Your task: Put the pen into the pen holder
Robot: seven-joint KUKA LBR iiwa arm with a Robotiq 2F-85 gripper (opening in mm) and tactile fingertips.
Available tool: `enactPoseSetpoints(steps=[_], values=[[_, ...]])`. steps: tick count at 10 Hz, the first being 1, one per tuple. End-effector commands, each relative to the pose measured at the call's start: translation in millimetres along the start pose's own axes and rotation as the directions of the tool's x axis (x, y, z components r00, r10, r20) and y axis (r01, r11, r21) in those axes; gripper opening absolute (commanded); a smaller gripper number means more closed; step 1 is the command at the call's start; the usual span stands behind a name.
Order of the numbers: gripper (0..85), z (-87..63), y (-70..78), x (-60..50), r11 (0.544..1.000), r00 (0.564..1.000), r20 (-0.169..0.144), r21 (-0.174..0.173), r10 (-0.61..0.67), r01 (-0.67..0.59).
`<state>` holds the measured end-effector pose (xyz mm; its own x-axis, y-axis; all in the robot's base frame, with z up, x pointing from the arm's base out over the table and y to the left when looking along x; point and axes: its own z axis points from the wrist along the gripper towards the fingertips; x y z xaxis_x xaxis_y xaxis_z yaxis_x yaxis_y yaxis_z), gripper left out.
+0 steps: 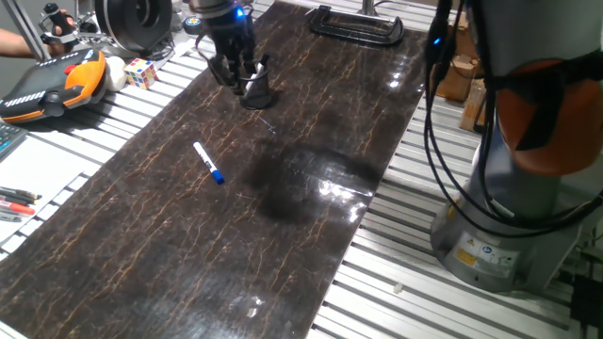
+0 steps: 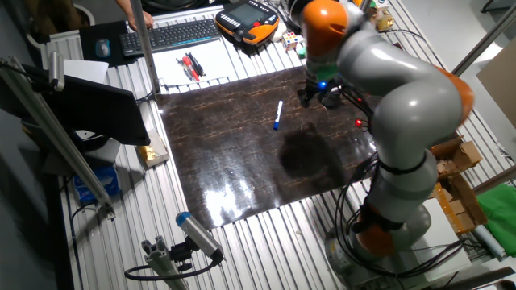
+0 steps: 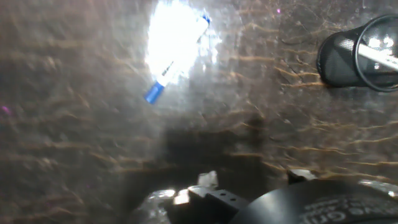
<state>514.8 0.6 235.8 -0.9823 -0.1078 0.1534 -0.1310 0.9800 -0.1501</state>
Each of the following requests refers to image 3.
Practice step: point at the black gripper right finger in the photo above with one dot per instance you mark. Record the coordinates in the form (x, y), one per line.
(298, 176)

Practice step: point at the black mesh pen holder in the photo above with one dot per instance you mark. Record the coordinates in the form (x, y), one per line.
(335, 59)

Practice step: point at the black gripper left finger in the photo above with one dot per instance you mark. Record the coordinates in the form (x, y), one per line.
(211, 205)

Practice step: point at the blue white marker pen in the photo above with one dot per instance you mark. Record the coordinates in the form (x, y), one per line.
(154, 93)

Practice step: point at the dark marble pattern mat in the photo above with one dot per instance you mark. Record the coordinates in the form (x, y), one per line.
(93, 124)

